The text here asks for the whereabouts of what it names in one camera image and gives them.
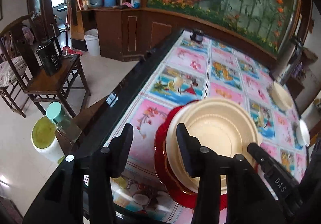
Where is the clear bottle with green lid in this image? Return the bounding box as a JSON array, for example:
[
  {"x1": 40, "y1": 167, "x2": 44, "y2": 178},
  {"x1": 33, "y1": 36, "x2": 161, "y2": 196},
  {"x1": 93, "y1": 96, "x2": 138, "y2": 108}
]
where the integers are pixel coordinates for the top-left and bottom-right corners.
[{"x1": 46, "y1": 102, "x2": 81, "y2": 143}]

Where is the small black cup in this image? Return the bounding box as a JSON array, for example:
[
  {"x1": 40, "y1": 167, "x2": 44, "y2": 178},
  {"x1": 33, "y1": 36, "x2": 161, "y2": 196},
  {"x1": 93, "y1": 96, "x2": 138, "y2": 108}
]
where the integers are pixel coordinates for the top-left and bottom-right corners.
[{"x1": 190, "y1": 29, "x2": 204, "y2": 43}]

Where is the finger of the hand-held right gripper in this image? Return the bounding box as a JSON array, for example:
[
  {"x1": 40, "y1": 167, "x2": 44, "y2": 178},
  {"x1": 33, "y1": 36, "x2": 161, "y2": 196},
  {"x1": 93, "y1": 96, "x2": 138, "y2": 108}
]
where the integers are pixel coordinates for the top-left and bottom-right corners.
[{"x1": 247, "y1": 142, "x2": 300, "y2": 200}]

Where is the white bin with yellow liner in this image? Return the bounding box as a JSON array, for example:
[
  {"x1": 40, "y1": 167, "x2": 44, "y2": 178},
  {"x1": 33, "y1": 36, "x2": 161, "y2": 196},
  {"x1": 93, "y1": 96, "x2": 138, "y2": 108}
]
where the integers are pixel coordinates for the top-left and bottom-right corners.
[{"x1": 31, "y1": 116, "x2": 64, "y2": 163}]

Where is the large white foam bowl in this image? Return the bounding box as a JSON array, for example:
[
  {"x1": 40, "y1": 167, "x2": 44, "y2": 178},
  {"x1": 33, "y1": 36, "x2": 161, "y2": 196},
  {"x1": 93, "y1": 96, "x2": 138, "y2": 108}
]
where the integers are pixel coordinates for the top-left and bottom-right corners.
[{"x1": 296, "y1": 119, "x2": 311, "y2": 147}]

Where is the red mop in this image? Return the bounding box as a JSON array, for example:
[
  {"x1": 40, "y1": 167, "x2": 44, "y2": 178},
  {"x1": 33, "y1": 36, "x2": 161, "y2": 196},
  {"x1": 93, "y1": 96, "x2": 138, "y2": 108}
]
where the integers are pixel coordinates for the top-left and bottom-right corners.
[{"x1": 63, "y1": 0, "x2": 82, "y2": 56}]

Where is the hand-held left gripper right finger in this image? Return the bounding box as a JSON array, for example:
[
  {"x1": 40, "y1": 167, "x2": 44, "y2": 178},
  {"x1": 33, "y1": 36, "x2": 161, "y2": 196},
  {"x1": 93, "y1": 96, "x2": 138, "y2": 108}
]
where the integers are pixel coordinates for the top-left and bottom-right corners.
[{"x1": 176, "y1": 123, "x2": 286, "y2": 224}]

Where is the brown wooden cabinet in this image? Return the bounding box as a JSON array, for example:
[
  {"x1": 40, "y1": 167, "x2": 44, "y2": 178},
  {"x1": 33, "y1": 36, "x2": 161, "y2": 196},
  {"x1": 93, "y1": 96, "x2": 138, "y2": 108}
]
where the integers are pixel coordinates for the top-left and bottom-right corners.
[{"x1": 76, "y1": 5, "x2": 279, "y2": 62}]

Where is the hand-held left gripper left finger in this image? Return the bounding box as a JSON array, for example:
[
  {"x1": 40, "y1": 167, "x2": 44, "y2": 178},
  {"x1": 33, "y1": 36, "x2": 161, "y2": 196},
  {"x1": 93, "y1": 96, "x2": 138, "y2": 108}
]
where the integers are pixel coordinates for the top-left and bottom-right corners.
[{"x1": 22, "y1": 123, "x2": 134, "y2": 224}]

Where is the black framed dining table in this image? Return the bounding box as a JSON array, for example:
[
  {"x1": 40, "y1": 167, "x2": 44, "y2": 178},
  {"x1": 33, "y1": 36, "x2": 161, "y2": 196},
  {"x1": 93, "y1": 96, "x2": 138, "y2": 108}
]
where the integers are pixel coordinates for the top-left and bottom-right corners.
[{"x1": 54, "y1": 28, "x2": 321, "y2": 224}]

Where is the white plastic bucket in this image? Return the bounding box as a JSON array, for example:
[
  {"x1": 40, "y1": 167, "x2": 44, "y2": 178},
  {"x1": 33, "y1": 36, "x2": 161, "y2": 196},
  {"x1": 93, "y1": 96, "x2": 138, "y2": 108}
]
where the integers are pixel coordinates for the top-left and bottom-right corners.
[{"x1": 84, "y1": 29, "x2": 101, "y2": 57}]

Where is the stainless steel thermos jug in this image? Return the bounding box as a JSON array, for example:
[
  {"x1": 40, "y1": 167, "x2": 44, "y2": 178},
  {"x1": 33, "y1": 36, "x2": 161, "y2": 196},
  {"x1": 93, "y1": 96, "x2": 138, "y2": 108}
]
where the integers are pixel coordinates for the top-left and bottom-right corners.
[{"x1": 272, "y1": 36, "x2": 305, "y2": 84}]

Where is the wooden chair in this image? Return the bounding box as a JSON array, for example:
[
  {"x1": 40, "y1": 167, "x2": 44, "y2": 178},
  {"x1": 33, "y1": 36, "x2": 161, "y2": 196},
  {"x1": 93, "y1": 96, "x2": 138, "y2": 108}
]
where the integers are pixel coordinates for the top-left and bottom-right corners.
[
  {"x1": 0, "y1": 14, "x2": 36, "y2": 118},
  {"x1": 24, "y1": 54, "x2": 92, "y2": 118}
]

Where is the dark green kettle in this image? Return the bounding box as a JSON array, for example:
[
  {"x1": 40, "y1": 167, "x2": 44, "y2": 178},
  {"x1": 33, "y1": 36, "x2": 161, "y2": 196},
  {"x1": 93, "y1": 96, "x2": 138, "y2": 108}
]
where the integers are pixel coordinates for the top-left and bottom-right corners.
[{"x1": 35, "y1": 37, "x2": 63, "y2": 76}]

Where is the colourful printed tablecloth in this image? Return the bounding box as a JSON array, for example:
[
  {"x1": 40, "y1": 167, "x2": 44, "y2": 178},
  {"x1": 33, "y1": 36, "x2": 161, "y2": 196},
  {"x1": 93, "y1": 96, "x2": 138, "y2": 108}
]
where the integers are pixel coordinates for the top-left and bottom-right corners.
[{"x1": 104, "y1": 29, "x2": 310, "y2": 223}]

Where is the large red plastic plate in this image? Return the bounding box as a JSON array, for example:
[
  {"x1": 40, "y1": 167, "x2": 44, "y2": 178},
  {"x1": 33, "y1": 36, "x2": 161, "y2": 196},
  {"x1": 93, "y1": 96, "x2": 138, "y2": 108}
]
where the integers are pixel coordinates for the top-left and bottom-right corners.
[{"x1": 154, "y1": 100, "x2": 259, "y2": 211}]

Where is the striped seat cushion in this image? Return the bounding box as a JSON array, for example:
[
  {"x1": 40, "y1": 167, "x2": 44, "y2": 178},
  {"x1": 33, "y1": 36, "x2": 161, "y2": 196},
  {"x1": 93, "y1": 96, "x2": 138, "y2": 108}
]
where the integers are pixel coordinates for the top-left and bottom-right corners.
[{"x1": 0, "y1": 56, "x2": 27, "y2": 87}]

